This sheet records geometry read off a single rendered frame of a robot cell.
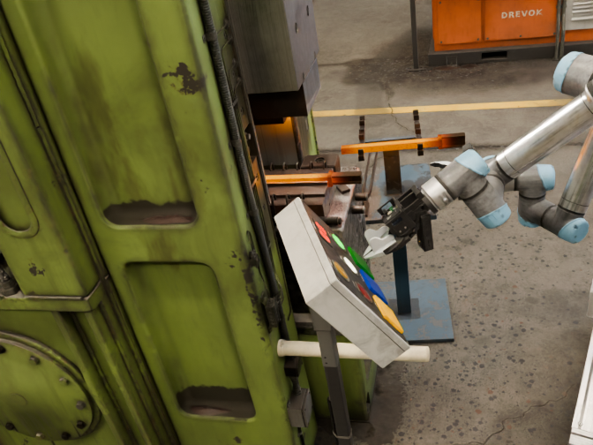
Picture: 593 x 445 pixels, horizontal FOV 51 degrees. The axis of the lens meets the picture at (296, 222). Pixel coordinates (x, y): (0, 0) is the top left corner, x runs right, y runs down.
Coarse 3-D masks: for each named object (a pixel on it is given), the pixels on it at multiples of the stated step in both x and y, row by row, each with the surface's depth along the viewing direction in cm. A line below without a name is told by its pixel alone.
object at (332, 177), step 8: (272, 176) 199; (280, 176) 198; (288, 176) 197; (296, 176) 196; (304, 176) 196; (312, 176) 195; (320, 176) 194; (328, 176) 192; (336, 176) 192; (344, 176) 191; (352, 176) 190; (360, 176) 190; (328, 184) 193; (336, 184) 193; (344, 184) 192; (352, 184) 192
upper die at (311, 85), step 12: (312, 72) 175; (312, 84) 175; (252, 96) 169; (264, 96) 169; (276, 96) 168; (288, 96) 167; (300, 96) 166; (312, 96) 175; (252, 108) 172; (264, 108) 171; (276, 108) 170; (288, 108) 169; (300, 108) 168
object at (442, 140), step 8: (440, 136) 219; (448, 136) 217; (456, 136) 216; (464, 136) 215; (360, 144) 225; (368, 144) 224; (376, 144) 223; (384, 144) 222; (392, 144) 221; (400, 144) 220; (408, 144) 220; (416, 144) 219; (424, 144) 219; (432, 144) 218; (440, 144) 217; (448, 144) 219; (456, 144) 218; (464, 144) 218; (344, 152) 225; (352, 152) 224; (368, 152) 223
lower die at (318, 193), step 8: (328, 168) 201; (272, 184) 197; (280, 184) 196; (288, 184) 195; (296, 184) 195; (304, 184) 194; (312, 184) 193; (320, 184) 193; (272, 192) 194; (280, 192) 193; (296, 192) 191; (304, 192) 191; (312, 192) 190; (320, 192) 189; (328, 192) 194; (280, 200) 191; (288, 200) 190; (304, 200) 189; (312, 200) 188; (320, 200) 187; (328, 200) 194; (272, 208) 190; (280, 208) 189; (312, 208) 187; (320, 208) 186; (328, 208) 194; (272, 216) 192
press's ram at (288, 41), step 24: (240, 0) 150; (264, 0) 148; (288, 0) 151; (240, 24) 153; (264, 24) 152; (288, 24) 151; (312, 24) 176; (240, 48) 157; (264, 48) 155; (288, 48) 154; (312, 48) 176; (264, 72) 159; (288, 72) 158
